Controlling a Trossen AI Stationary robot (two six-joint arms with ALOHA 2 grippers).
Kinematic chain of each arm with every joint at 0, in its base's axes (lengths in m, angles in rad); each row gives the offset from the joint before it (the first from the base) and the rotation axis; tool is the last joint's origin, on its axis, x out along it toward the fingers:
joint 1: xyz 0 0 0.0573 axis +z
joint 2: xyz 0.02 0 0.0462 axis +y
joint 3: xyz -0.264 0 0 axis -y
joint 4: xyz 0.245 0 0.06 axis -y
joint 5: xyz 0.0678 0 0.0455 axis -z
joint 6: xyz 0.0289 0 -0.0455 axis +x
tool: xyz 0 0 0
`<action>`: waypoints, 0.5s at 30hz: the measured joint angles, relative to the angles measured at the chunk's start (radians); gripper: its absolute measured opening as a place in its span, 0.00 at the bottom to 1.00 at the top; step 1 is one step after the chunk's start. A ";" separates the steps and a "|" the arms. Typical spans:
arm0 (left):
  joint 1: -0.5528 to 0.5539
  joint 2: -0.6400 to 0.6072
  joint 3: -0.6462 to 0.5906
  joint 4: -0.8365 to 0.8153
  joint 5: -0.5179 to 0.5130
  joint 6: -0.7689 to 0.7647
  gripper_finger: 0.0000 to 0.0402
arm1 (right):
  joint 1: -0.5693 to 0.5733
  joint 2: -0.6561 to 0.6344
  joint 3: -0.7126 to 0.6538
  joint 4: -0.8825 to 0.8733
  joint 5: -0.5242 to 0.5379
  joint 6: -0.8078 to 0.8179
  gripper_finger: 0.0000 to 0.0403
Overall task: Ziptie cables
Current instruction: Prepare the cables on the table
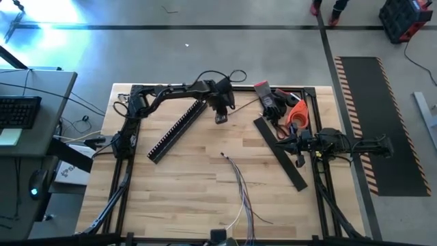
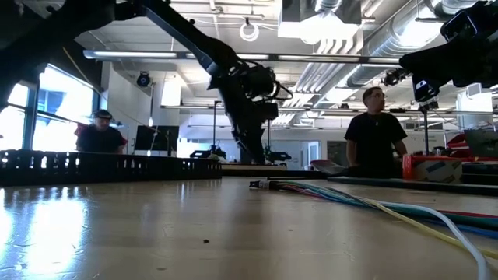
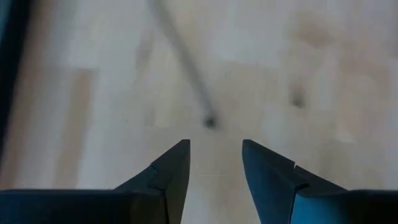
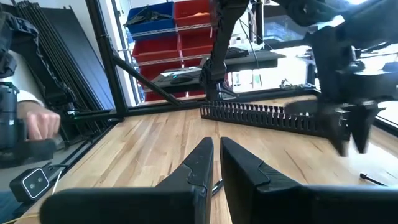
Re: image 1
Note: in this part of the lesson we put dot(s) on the pale green notepad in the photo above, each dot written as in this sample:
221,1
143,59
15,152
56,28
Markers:
9,136

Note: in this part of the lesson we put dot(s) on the grey metal bar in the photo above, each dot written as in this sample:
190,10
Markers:
425,112

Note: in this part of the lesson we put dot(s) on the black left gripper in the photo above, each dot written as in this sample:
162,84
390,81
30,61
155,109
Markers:
220,94

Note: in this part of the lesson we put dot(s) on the flat black duct cover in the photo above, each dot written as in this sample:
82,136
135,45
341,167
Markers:
291,171

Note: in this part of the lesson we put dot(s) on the black diagonal desk beam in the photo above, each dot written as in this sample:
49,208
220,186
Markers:
70,155

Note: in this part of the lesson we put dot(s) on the white cardboard box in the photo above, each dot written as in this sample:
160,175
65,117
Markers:
73,174

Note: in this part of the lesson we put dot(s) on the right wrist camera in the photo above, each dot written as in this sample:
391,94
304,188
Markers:
300,161

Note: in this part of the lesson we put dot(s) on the black table-level camera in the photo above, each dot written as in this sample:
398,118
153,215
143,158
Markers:
218,235

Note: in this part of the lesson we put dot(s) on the grey desk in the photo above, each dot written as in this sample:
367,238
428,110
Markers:
48,102

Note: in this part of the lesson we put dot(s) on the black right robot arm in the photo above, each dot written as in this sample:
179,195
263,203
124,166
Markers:
333,140

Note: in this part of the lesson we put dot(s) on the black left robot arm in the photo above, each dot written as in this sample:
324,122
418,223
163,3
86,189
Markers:
177,90

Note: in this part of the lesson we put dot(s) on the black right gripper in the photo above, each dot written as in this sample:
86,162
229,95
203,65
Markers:
305,141

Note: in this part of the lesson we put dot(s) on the grey work glove red cuff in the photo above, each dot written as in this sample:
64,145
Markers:
268,100

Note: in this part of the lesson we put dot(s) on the black work glove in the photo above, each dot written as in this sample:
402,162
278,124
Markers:
280,104

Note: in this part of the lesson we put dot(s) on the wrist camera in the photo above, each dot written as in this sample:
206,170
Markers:
221,119
300,161

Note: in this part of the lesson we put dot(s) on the person's foot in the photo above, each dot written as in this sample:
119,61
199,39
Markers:
314,8
334,18

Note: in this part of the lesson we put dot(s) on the black computer mouse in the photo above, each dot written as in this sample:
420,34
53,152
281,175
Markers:
39,179

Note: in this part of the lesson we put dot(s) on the black aluminium table frame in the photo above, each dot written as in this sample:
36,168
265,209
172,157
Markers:
311,92

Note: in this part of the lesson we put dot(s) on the black tape roll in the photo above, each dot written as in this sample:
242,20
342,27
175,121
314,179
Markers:
287,99

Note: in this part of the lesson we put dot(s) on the red and black tool case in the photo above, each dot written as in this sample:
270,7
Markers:
399,17

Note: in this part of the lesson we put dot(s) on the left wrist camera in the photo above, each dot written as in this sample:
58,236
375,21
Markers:
221,119

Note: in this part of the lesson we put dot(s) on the black keyboard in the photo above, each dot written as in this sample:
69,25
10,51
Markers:
17,111

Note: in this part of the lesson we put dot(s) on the black hazard-striped floor mat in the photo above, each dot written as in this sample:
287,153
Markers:
392,102

